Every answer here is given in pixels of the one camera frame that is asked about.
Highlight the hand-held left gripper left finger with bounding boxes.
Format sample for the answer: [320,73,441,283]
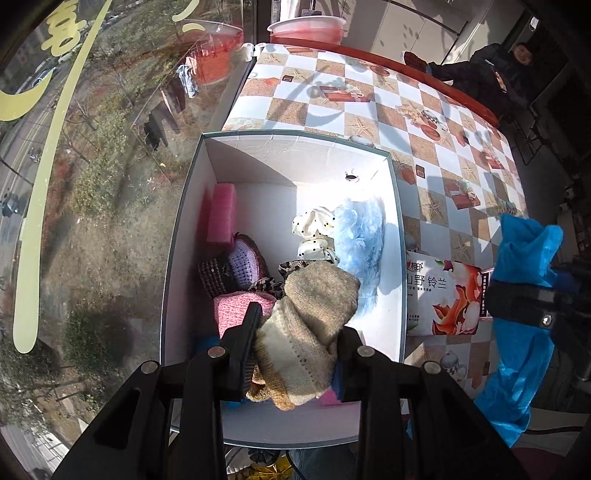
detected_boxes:
[51,302,264,480]

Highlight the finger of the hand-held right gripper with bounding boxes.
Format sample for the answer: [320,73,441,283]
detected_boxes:
[549,257,591,296]
[485,278,575,332]

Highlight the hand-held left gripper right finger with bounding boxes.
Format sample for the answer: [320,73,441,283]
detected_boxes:
[335,325,527,480]

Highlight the pink knitted cloth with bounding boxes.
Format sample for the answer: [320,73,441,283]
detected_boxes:
[213,292,278,340]

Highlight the beige knitted hat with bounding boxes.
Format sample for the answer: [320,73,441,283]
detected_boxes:
[246,262,361,411]

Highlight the leopard print scrunchie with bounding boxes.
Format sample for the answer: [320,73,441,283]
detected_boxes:
[249,260,324,301]

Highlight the brown knitted pad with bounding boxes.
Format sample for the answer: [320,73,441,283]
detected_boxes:
[198,255,238,298]

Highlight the purple crochet pad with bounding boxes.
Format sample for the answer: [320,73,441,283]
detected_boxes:
[228,233,271,291]

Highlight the light blue fluffy cloth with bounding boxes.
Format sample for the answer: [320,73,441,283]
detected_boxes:
[332,196,386,319]

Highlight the pink foam sponge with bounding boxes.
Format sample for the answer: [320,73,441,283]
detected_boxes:
[201,183,238,247]

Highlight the white polka dot scrunchie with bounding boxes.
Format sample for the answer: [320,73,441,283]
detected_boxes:
[291,206,340,264]

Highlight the white cardboard box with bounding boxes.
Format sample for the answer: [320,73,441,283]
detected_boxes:
[159,130,408,450]

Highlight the floral tissue pack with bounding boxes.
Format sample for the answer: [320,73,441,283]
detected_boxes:
[405,251,496,337]

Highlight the red wooden table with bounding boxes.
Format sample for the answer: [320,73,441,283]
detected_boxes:
[259,39,502,127]

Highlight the checkered printed tablecloth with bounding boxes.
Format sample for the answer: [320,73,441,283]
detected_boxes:
[222,44,529,393]

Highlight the pink plastic basin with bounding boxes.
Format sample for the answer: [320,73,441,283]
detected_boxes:
[267,16,348,44]

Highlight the black cable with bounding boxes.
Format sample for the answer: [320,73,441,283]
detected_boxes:
[522,422,591,435]

